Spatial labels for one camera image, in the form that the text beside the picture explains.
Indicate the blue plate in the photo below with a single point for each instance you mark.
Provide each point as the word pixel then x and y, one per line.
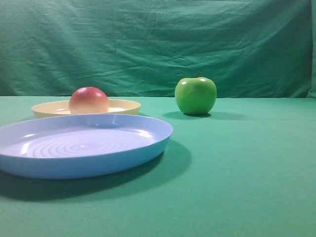
pixel 81 146

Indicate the yellow plate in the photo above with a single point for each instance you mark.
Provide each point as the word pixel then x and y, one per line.
pixel 60 108

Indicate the green apple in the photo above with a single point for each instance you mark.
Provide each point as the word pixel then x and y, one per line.
pixel 195 96

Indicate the green table cloth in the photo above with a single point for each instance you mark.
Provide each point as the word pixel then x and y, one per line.
pixel 246 170

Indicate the green backdrop cloth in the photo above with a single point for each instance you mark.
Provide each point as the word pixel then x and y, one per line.
pixel 249 48

